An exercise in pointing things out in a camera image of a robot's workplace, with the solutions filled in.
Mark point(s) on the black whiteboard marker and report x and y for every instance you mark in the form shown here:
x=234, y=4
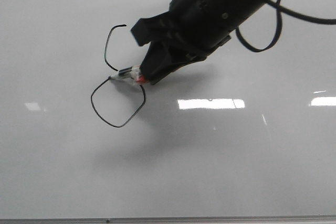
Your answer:
x=133, y=73

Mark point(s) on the grey aluminium whiteboard frame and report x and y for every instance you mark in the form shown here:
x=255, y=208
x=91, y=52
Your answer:
x=251, y=219

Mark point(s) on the white glossy whiteboard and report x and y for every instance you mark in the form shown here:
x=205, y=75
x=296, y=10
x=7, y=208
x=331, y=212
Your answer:
x=239, y=134

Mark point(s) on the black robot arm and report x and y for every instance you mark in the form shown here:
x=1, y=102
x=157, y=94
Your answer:
x=188, y=32

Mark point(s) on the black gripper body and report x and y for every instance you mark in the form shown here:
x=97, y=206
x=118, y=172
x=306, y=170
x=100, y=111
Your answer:
x=204, y=25

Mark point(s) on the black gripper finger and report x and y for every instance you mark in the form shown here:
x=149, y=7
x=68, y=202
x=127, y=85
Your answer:
x=156, y=28
x=162, y=59

